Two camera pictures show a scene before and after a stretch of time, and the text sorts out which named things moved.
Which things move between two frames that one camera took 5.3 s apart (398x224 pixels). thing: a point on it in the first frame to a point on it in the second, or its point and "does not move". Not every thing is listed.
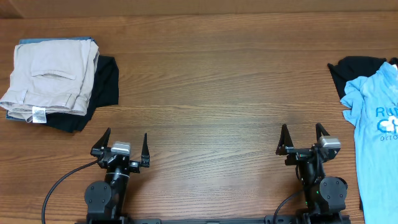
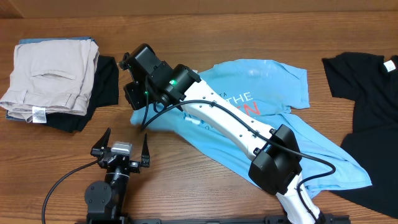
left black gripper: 97,151 does not move
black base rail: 287,219 does not move
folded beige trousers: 50,76 does not move
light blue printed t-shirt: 373,111 to 261,90
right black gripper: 302,154 to 134,94
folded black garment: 105,93 does not move
